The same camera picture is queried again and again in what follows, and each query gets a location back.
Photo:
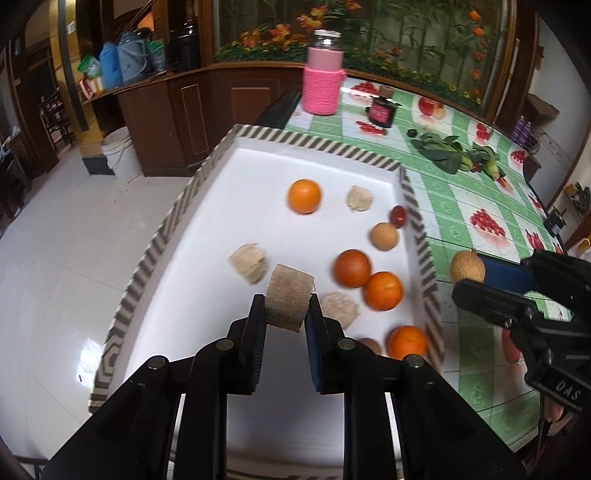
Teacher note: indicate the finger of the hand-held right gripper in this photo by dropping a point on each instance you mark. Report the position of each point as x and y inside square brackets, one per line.
[505, 275]
[489, 299]

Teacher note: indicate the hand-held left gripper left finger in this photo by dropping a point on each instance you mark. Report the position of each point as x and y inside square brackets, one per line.
[258, 334]

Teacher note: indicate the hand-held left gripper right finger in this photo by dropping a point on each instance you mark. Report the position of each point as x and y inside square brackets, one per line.
[314, 344]

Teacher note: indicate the round brown longan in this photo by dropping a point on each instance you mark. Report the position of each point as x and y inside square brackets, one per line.
[467, 267]
[383, 236]
[371, 345]

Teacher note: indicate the beige sugarcane chunk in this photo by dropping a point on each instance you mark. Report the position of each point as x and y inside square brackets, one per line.
[340, 310]

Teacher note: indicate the beige cake cube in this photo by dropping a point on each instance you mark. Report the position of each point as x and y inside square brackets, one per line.
[287, 300]

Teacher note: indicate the beige cake piece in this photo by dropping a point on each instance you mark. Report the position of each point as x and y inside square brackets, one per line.
[248, 264]
[359, 199]

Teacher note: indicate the orange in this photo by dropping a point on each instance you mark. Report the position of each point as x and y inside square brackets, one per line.
[383, 290]
[407, 342]
[304, 196]
[353, 268]

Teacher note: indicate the red date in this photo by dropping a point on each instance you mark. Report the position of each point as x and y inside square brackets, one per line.
[398, 216]

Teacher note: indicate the white tray with striped rim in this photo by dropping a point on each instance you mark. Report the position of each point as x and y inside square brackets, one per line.
[258, 184]

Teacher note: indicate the person's right hand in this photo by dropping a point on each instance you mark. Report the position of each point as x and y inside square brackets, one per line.
[557, 415]

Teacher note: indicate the black table clamp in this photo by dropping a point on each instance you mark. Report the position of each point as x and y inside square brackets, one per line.
[555, 221]

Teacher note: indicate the clear plastic bag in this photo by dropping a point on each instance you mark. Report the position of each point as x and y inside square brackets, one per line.
[581, 248]

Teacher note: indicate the green checked printed tablecloth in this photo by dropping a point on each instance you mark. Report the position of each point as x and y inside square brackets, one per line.
[457, 203]

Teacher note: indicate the green bok choy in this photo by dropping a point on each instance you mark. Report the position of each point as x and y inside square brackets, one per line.
[485, 160]

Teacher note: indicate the dark green leafy vegetable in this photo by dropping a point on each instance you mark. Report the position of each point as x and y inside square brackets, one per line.
[438, 152]

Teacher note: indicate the purple bottles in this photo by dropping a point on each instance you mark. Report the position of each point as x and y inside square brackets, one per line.
[521, 130]

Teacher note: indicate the small brown block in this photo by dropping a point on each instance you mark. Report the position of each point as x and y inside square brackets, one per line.
[385, 92]

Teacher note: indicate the brown wooden cabinet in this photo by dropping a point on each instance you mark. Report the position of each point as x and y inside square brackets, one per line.
[207, 115]

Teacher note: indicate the white plastic bucket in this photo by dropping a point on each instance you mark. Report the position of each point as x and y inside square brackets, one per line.
[121, 154]

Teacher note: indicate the pink knit-sleeved bottle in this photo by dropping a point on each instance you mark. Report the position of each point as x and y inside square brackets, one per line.
[322, 78]

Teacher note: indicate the dark wooden chair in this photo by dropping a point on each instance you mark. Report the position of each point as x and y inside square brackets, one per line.
[57, 117]

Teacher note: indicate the green plastic bottle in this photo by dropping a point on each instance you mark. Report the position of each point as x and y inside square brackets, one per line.
[158, 56]

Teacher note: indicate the black kettle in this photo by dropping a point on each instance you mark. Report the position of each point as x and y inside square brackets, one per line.
[184, 47]

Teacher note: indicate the grey-blue thermos jug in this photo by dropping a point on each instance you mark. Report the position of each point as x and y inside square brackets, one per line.
[135, 57]

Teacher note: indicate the blue thermos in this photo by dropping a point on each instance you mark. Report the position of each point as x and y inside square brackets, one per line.
[111, 67]

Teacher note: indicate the green packet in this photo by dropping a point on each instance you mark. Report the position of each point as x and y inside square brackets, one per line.
[89, 67]

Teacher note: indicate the flower and bamboo wall panel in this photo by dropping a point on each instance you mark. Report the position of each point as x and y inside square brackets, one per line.
[392, 37]

